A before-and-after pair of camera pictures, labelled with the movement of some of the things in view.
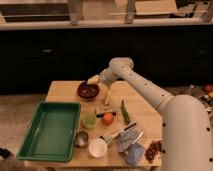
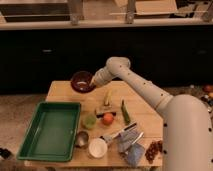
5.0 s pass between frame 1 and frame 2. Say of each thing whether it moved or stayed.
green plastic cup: stayed
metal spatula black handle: stayed
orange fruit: stayed
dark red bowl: moved
